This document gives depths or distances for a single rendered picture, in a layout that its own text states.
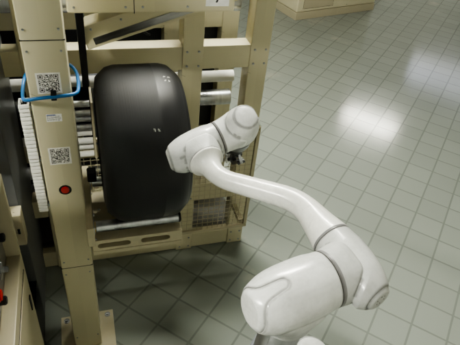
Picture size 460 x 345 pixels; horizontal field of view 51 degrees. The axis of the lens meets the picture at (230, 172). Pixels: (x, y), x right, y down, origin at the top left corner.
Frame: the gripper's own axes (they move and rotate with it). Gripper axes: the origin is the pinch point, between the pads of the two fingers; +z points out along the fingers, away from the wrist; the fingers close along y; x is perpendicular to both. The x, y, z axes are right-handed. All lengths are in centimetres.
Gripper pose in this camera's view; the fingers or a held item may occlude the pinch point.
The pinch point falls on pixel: (230, 157)
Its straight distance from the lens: 176.7
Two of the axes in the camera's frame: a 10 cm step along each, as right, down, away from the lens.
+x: -9.1, 3.7, -1.9
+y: -4.1, -8.9, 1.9
